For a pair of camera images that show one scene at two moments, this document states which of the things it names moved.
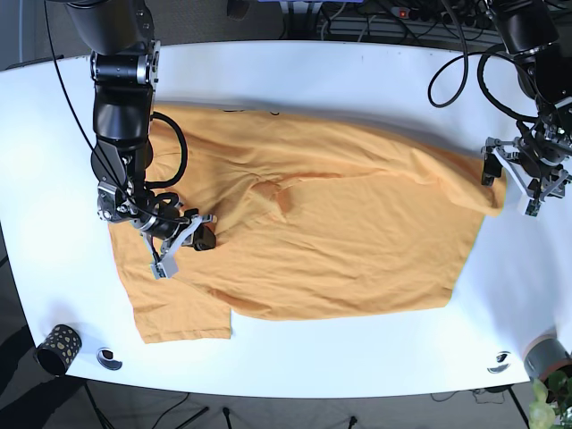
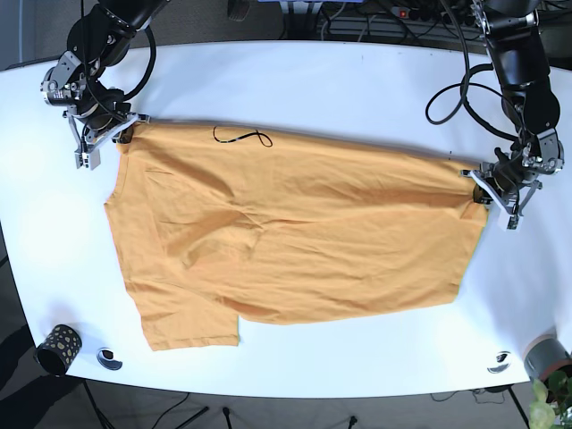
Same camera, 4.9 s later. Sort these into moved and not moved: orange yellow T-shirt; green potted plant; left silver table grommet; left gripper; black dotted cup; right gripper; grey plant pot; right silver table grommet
Moved: right gripper; orange yellow T-shirt; left gripper
Not moved: green potted plant; grey plant pot; left silver table grommet; right silver table grommet; black dotted cup
